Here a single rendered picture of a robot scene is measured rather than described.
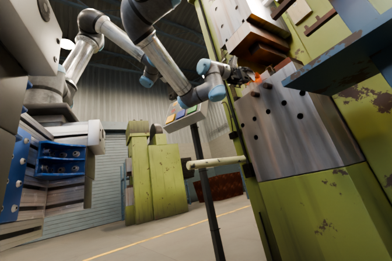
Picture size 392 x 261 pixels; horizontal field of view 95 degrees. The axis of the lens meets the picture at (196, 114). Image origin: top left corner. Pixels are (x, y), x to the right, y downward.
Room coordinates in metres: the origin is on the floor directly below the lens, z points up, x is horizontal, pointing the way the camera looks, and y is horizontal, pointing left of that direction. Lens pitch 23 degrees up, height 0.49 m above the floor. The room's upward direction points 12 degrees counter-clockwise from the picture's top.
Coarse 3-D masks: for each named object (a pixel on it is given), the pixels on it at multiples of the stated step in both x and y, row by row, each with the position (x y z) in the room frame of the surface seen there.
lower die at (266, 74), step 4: (264, 72) 0.82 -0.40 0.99; (268, 72) 0.81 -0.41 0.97; (260, 76) 0.85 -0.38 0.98; (264, 76) 0.83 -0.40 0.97; (268, 76) 0.82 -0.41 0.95; (256, 80) 0.87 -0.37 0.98; (260, 80) 0.86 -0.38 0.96; (252, 84) 0.90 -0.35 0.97; (256, 84) 0.88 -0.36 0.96; (248, 88) 0.92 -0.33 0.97; (252, 88) 0.91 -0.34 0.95; (244, 92) 0.95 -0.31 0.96
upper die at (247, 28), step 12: (252, 24) 0.84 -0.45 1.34; (240, 36) 0.87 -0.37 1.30; (252, 36) 0.85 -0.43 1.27; (264, 36) 0.89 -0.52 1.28; (276, 36) 0.99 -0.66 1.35; (228, 48) 0.96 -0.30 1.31; (240, 48) 0.94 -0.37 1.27; (276, 48) 1.02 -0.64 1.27; (288, 48) 1.04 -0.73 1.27; (252, 60) 1.09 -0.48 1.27
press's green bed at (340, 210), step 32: (288, 192) 0.85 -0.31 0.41; (320, 192) 0.75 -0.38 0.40; (352, 192) 0.67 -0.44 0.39; (384, 192) 0.79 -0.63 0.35; (288, 224) 0.89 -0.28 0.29; (320, 224) 0.78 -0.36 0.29; (352, 224) 0.70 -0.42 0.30; (384, 224) 0.70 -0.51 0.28; (288, 256) 0.93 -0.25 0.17; (320, 256) 0.82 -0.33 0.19; (352, 256) 0.74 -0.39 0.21; (384, 256) 0.67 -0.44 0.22
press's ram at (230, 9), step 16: (224, 0) 0.88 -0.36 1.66; (240, 0) 0.80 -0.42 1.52; (256, 0) 0.84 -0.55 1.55; (272, 0) 0.86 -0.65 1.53; (224, 16) 0.92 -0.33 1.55; (240, 16) 0.83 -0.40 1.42; (256, 16) 0.80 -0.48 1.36; (224, 32) 0.95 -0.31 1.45; (272, 32) 0.96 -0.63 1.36; (288, 32) 0.99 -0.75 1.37; (224, 48) 1.02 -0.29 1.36
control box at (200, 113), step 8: (176, 104) 1.29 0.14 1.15; (200, 104) 1.11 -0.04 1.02; (168, 112) 1.30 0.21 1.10; (176, 112) 1.23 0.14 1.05; (192, 112) 1.11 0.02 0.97; (200, 112) 1.09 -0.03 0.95; (176, 120) 1.18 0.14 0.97; (184, 120) 1.16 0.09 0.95; (192, 120) 1.16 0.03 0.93; (200, 120) 1.16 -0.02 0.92; (168, 128) 1.25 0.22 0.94; (176, 128) 1.24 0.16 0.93
